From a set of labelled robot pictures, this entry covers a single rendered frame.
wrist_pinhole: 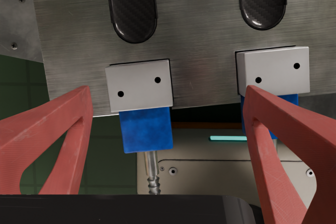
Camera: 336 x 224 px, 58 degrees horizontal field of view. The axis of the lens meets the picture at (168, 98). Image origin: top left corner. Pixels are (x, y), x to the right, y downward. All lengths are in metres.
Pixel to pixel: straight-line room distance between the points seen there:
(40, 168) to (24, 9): 1.01
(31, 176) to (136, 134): 1.09
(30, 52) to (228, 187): 0.73
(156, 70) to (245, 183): 0.75
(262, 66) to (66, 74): 0.16
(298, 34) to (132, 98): 0.15
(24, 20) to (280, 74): 0.25
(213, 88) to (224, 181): 0.68
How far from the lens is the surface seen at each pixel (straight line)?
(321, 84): 0.30
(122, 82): 0.24
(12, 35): 0.36
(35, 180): 1.33
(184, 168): 0.91
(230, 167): 0.92
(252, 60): 0.24
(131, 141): 0.26
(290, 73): 0.25
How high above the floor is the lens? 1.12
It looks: 81 degrees down
